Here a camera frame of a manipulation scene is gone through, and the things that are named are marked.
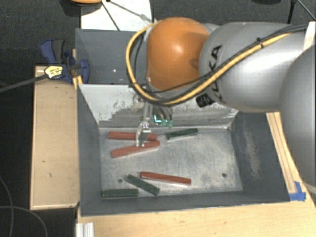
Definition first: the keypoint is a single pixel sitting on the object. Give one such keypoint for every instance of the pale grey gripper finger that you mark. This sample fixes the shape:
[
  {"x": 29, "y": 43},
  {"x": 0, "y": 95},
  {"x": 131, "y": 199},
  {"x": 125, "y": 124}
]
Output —
[
  {"x": 145, "y": 138},
  {"x": 138, "y": 138}
]

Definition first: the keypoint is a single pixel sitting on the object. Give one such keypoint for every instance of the red-brown flat block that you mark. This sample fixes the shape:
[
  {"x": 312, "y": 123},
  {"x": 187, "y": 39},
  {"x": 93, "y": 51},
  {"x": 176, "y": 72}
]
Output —
[
  {"x": 121, "y": 135},
  {"x": 128, "y": 150},
  {"x": 165, "y": 178}
]

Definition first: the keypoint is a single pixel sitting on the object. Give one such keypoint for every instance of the dark green flat block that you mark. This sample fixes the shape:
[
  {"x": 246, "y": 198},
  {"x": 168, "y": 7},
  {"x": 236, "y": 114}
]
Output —
[
  {"x": 182, "y": 133},
  {"x": 143, "y": 185},
  {"x": 119, "y": 192}
]

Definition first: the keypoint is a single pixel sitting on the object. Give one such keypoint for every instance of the grey metal bin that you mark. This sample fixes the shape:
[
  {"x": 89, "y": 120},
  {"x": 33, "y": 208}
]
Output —
[{"x": 197, "y": 157}]

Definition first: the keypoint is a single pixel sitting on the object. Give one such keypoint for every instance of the pale wood board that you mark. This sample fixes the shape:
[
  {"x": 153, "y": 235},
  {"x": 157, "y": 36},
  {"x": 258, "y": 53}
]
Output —
[{"x": 54, "y": 144}]

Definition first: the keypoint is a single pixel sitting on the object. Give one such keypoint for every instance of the black cylinder on white bracket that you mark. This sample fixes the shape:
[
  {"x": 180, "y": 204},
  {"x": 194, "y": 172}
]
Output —
[{"x": 204, "y": 100}]

